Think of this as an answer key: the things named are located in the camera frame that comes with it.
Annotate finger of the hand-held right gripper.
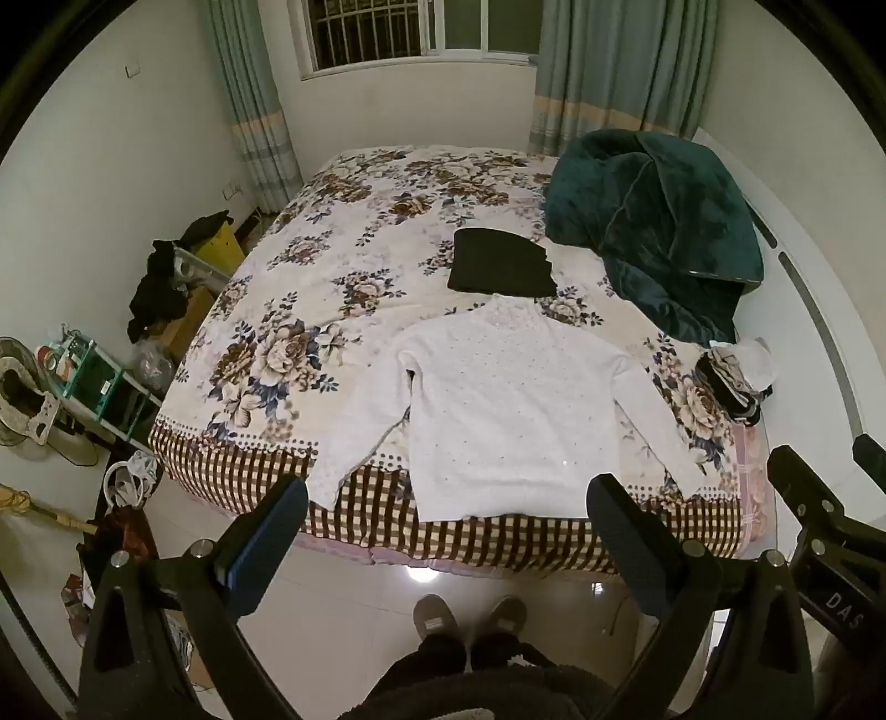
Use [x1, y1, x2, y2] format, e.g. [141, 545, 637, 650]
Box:
[852, 432, 886, 487]
[767, 444, 851, 549]

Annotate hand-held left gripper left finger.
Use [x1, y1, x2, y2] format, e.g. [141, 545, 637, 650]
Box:
[76, 474, 310, 720]

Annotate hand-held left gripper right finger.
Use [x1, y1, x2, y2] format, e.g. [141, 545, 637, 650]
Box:
[586, 472, 815, 720]

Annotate white knit sweater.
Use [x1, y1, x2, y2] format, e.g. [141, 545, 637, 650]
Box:
[305, 294, 722, 524]

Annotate dark red cloth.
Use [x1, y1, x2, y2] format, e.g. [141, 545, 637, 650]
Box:
[91, 508, 162, 563]

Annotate white small garment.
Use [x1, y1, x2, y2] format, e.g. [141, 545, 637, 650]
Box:
[730, 336, 782, 390]

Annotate person's right slipper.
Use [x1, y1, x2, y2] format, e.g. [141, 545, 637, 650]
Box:
[476, 594, 529, 642]

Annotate person's slipper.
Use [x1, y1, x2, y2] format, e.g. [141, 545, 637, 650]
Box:
[476, 594, 529, 642]
[413, 593, 459, 642]

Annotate white curved headboard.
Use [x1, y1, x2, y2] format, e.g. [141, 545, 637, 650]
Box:
[692, 126, 886, 555]

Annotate white bag on floor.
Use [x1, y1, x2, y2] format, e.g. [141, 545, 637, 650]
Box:
[102, 449, 162, 511]

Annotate person's left slipper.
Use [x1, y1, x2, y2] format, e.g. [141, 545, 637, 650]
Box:
[413, 593, 459, 642]

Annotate person's dark fleece pants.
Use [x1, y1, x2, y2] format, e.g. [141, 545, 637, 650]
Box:
[338, 629, 619, 720]

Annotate straw broom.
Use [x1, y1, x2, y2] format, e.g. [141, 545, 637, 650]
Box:
[0, 483, 99, 536]

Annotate clear plastic bag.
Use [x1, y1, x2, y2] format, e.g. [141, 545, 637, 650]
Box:
[130, 338, 176, 397]

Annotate teal shelf rack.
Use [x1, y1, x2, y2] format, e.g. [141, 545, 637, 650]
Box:
[43, 328, 166, 445]

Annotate brown cardboard box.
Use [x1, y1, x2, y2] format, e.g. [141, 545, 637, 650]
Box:
[158, 284, 217, 362]

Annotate white floor fan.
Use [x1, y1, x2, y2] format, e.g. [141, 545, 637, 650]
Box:
[0, 336, 99, 480]

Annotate black clothing heap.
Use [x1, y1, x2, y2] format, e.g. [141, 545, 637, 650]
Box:
[127, 214, 240, 344]

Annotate bed with floral sheet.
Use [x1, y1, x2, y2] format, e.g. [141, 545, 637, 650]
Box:
[148, 143, 774, 577]

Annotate teal plush blanket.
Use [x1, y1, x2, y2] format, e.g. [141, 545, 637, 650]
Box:
[543, 128, 766, 348]

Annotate black folded garment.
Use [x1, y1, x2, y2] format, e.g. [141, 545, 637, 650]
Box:
[446, 228, 559, 298]

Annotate yellow box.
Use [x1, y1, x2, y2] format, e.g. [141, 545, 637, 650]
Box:
[176, 220, 248, 279]

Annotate grey-green striped curtain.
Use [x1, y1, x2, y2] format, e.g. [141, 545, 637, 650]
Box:
[527, 0, 719, 157]
[206, 0, 304, 215]

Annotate window with metal grille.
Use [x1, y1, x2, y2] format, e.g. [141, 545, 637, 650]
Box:
[289, 0, 545, 79]

